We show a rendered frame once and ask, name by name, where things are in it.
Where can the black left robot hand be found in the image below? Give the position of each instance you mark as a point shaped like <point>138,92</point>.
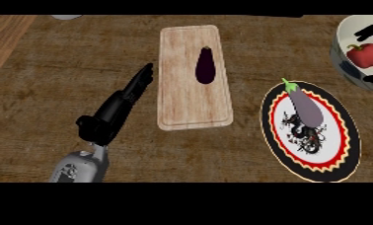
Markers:
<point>116,107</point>

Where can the pale purple eggplant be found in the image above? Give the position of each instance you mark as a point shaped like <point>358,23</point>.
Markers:
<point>306,107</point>

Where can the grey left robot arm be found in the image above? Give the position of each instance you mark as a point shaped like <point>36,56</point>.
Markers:
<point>80,169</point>

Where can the red bell pepper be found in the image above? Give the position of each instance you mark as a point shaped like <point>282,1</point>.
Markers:
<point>362,55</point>

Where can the pale grey object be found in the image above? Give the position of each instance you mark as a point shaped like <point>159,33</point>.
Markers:
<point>66,16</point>

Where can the pale wooden cutting board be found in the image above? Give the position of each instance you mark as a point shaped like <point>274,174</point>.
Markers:
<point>193,81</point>

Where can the dark purple eggplant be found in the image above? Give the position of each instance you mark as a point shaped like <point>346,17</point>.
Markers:
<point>206,66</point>

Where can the black red white plate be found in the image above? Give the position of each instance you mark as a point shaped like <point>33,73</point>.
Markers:
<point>310,136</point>

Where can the white black patterned bowl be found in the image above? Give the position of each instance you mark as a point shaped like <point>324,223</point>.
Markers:
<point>352,44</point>

